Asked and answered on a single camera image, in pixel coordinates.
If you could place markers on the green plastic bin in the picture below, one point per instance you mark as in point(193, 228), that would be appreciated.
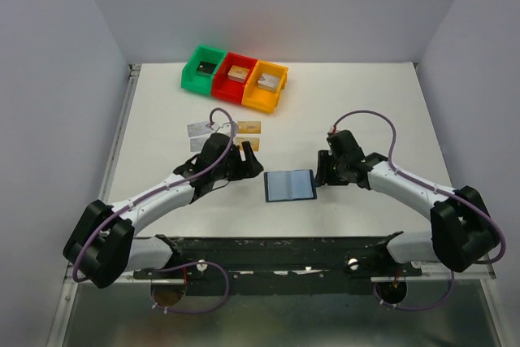
point(195, 83)

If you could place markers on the yellow plastic bin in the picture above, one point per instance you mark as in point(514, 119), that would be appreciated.
point(261, 99)

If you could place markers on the aluminium table edge rail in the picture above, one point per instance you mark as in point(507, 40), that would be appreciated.
point(115, 147)

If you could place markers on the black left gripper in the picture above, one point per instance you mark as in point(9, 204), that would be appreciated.
point(252, 166)

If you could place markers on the wooden block in red bin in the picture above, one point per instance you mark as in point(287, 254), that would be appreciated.
point(237, 73)

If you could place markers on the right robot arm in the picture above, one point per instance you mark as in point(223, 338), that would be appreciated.
point(460, 233)

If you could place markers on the gold credit card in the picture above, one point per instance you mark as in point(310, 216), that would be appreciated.
point(249, 127)
point(253, 141)

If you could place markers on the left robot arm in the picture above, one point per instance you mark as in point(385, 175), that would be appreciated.
point(103, 244)

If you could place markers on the grey block in yellow bin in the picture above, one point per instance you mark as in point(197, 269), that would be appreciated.
point(268, 82)

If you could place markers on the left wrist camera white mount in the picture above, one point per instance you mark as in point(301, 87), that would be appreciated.
point(228, 128)

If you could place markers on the black block in green bin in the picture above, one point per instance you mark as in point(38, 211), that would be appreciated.
point(205, 69)

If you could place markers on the silver credit card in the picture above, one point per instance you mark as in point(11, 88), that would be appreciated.
point(196, 144)
point(199, 129)

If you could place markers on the red plastic bin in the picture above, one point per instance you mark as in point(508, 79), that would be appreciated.
point(230, 90)

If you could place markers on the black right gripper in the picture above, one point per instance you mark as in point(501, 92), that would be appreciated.
point(323, 174)

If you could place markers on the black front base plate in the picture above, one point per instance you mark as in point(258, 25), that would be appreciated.
point(283, 265)

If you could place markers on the blue leather card holder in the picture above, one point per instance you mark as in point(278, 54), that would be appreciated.
point(289, 186)

